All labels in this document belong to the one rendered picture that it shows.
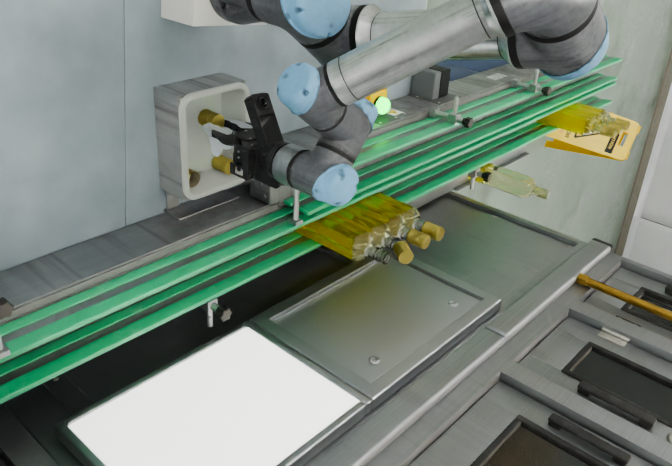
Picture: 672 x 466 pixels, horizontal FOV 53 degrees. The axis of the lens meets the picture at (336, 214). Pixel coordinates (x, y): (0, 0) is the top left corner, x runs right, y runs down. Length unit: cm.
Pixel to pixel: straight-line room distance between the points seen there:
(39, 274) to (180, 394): 33
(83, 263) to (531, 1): 89
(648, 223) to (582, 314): 609
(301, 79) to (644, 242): 694
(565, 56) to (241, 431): 80
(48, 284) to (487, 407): 84
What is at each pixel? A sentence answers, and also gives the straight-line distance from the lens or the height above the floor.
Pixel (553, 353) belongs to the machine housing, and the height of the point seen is 147.
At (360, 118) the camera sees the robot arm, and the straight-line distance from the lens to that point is 118.
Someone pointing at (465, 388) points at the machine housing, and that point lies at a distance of 138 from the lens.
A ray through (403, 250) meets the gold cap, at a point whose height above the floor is 116.
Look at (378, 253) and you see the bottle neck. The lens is 145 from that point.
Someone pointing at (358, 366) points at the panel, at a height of 124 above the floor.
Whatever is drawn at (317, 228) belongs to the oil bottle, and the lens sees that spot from 153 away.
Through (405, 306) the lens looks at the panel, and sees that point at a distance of 153.
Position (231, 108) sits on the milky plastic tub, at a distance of 147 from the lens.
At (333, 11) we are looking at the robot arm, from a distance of 120.
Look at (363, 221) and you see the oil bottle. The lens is 153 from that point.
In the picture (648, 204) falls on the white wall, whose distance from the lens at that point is 768.
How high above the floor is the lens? 187
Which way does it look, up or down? 35 degrees down
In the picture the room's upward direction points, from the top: 115 degrees clockwise
